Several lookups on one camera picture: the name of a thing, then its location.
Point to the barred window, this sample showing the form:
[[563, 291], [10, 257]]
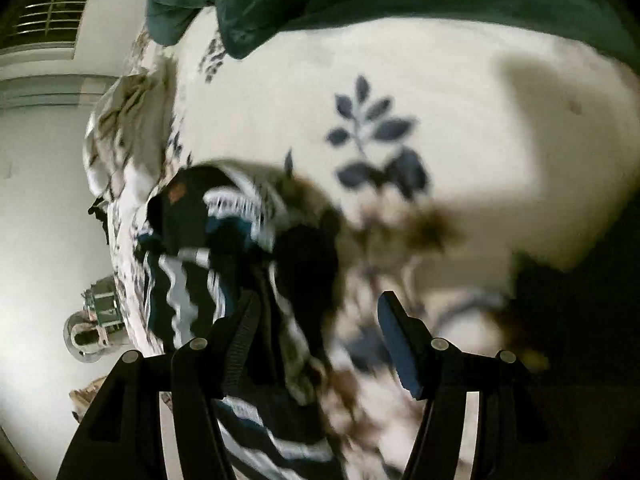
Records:
[[44, 24]]

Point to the black grey striped sweater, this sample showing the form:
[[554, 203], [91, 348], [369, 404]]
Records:
[[248, 262]]

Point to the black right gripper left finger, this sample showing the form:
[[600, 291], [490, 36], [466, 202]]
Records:
[[120, 436]]

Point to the floral bed sheet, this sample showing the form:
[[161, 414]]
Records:
[[449, 149]]

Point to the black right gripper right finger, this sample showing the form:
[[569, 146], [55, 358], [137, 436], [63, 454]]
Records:
[[490, 417]]

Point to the beige folded middle garment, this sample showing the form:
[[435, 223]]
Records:
[[126, 136]]

